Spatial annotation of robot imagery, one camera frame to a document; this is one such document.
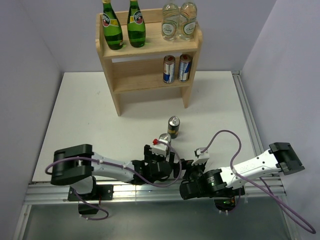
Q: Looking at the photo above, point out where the blue silver can red top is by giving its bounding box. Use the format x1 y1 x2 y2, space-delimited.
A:
178 54 192 82

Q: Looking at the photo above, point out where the blue silver energy can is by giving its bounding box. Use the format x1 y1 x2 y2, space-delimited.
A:
163 55 176 84

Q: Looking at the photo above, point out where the green glass bottle back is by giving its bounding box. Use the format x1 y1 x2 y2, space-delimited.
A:
127 0 146 48

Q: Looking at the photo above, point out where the green glass bottle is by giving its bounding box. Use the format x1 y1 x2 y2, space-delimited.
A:
102 0 123 50
127 0 146 48

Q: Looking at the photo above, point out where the green glass bottle front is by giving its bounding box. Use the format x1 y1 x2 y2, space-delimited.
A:
102 0 123 50

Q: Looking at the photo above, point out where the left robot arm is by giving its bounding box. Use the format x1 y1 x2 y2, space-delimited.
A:
45 141 182 200

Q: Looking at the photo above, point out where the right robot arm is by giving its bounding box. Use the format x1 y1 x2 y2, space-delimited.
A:
179 142 305 200

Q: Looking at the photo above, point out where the wooden shelf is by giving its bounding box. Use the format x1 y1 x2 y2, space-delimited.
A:
95 8 203 116

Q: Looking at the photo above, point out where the black can front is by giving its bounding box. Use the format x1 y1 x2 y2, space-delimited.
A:
159 133 172 144

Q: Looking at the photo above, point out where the black can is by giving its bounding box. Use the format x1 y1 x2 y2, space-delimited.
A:
159 133 172 144
167 115 180 139

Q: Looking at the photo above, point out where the black can back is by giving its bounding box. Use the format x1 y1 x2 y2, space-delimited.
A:
167 115 180 139

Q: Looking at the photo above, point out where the clear glass bottle right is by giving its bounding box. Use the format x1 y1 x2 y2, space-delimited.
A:
178 0 198 40

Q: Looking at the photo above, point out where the clear glass bottle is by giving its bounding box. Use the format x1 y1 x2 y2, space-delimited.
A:
161 0 180 40
178 0 198 40

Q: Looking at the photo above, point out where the clear glass bottle left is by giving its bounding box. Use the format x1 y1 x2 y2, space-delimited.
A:
161 0 180 40

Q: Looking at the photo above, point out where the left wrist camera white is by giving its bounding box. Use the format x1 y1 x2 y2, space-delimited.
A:
151 138 170 157

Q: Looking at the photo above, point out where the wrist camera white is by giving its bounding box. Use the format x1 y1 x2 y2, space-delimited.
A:
151 138 170 157
192 147 210 166

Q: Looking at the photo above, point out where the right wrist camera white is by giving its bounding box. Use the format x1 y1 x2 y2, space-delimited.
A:
192 147 210 166

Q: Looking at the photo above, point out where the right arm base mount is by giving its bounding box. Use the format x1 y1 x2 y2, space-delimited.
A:
214 187 245 212

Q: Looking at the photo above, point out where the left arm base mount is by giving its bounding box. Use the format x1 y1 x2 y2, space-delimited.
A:
67 184 114 217

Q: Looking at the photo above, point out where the aluminium rail right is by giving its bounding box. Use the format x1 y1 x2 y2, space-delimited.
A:
231 71 264 156

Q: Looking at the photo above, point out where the aluminium rail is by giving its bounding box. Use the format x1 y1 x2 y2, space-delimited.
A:
231 71 264 156
23 176 286 205

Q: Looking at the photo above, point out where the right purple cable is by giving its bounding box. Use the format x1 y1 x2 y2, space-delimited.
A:
199 129 315 234

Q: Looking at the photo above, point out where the aluminium rail front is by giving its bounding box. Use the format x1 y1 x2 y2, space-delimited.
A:
23 176 286 205

